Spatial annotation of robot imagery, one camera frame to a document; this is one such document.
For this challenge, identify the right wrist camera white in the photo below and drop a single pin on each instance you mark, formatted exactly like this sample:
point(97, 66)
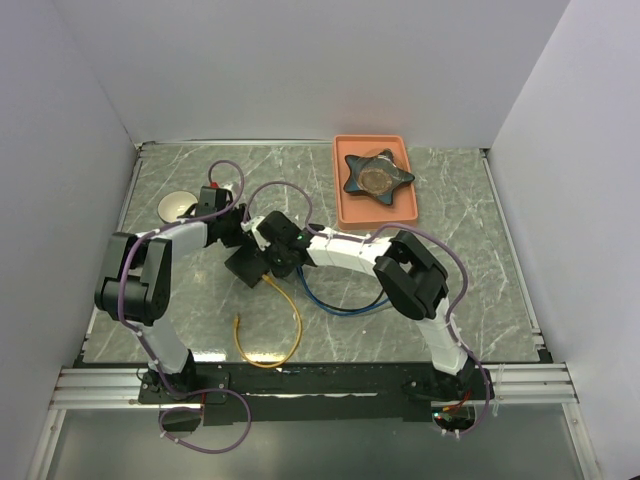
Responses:
point(250, 227)

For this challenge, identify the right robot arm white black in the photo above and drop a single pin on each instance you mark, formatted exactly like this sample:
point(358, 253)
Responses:
point(413, 279)

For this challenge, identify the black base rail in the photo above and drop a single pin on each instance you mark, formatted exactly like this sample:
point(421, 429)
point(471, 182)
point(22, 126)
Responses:
point(234, 392)

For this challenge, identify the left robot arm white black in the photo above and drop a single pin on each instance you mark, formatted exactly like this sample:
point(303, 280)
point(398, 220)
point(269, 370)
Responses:
point(134, 284)

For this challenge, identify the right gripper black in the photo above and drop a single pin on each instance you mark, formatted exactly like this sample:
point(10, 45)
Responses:
point(277, 270)

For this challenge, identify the dark blue star dish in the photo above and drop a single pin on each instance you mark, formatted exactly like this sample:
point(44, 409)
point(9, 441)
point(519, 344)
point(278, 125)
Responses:
point(405, 178)

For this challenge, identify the black network switch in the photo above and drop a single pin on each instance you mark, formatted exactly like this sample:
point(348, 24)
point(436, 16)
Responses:
point(247, 265)

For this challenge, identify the white ceramic bowl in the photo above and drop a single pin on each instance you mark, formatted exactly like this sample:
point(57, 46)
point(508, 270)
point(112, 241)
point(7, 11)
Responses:
point(175, 204)

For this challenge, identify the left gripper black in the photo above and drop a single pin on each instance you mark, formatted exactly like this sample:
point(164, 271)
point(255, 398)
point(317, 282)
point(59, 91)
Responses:
point(241, 239)

